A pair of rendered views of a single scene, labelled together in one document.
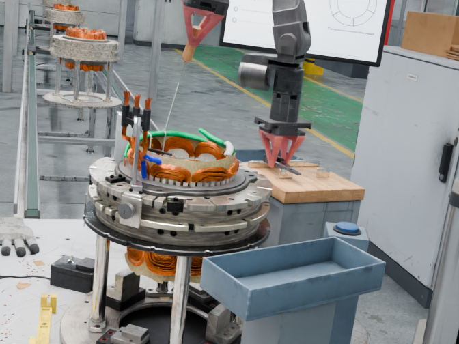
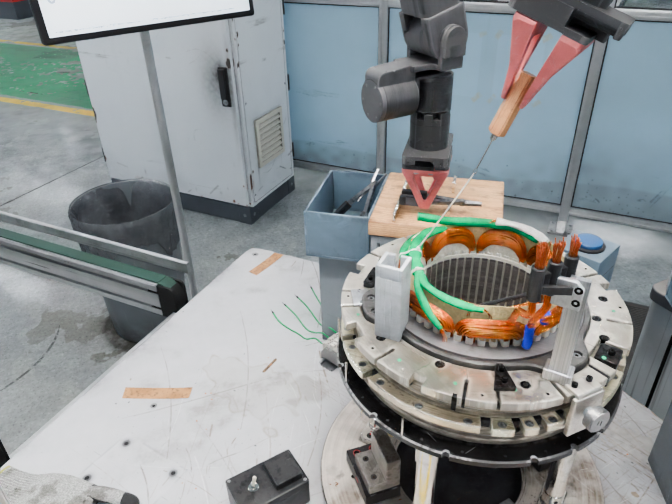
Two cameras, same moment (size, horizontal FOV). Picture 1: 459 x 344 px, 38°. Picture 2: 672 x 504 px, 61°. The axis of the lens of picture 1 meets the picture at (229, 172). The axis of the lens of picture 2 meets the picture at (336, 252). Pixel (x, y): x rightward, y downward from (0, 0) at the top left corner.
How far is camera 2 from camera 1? 1.06 m
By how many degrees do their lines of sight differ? 45
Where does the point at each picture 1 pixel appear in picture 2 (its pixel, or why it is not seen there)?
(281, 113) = (441, 139)
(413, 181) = (189, 115)
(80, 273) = (292, 490)
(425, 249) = (232, 174)
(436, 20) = not seen: outside the picture
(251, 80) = (400, 109)
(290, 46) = (462, 43)
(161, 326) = not seen: hidden behind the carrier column
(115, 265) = (248, 431)
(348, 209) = not seen: hidden behind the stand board
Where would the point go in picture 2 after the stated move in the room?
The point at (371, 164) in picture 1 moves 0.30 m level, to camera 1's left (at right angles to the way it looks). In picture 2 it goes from (122, 112) to (68, 127)
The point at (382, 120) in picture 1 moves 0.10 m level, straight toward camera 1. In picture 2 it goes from (116, 62) to (122, 65)
